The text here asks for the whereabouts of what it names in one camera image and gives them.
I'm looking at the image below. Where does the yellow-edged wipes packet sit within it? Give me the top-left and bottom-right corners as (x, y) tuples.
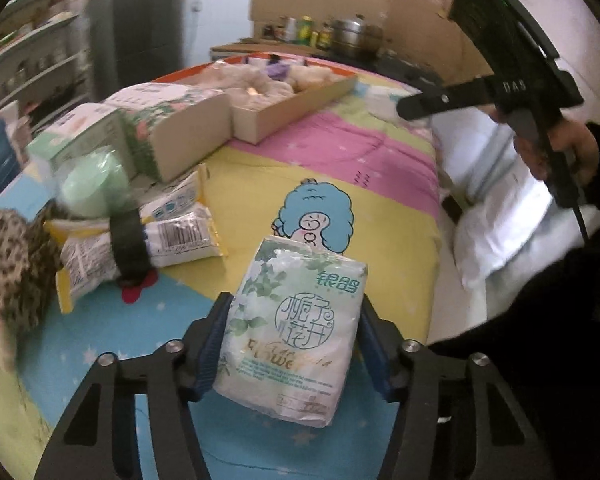
(45, 207), (229, 313)
(139, 162), (212, 223)

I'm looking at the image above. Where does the person's right hand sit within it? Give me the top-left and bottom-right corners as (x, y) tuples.
(490, 105), (600, 186)

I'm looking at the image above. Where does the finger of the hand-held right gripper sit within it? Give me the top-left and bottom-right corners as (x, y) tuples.
(397, 79), (496, 121)

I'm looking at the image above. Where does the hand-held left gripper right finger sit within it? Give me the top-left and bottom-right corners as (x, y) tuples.
(357, 295), (556, 480)

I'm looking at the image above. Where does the dark refrigerator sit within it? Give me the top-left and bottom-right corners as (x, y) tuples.
(82, 0), (186, 106)

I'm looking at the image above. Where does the metal shelf rack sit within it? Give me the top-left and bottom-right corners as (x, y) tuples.
(0, 0), (88, 126)

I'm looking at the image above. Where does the floral tissue box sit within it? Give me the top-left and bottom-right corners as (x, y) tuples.
(105, 84), (233, 183)

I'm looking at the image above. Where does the white cloth bundle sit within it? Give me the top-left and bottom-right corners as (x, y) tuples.
(450, 160), (556, 288)

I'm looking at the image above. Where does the leopard print scrunchie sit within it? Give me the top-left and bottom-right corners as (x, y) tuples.
(0, 202), (63, 331)

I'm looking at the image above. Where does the person's dark clothing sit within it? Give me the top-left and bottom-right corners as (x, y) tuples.
(427, 230), (600, 480)

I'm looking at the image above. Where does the black hair band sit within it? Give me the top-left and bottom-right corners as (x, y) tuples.
(109, 207), (153, 278)

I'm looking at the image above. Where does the steel steamer pot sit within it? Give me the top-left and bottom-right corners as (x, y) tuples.
(330, 14), (383, 56)

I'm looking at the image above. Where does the plush teddy bear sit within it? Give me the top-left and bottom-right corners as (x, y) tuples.
(200, 62), (296, 111)

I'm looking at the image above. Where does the black stove appliance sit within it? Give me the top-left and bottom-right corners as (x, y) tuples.
(380, 52), (443, 91)

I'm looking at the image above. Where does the shallow cardboard box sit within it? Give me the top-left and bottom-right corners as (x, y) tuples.
(147, 57), (359, 145)

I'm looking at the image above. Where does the cream plush toy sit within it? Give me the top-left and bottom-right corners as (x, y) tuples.
(285, 65), (333, 93)

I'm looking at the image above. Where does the mint green bath sponge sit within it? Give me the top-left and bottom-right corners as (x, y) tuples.
(57, 146), (131, 218)

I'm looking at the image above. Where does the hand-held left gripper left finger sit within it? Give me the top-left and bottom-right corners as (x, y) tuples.
(32, 290), (236, 480)

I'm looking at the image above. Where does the green white carton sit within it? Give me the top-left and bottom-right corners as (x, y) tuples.
(27, 103), (131, 176)

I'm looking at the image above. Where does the white floral tissue pack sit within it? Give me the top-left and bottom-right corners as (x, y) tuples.
(214, 235), (371, 428)

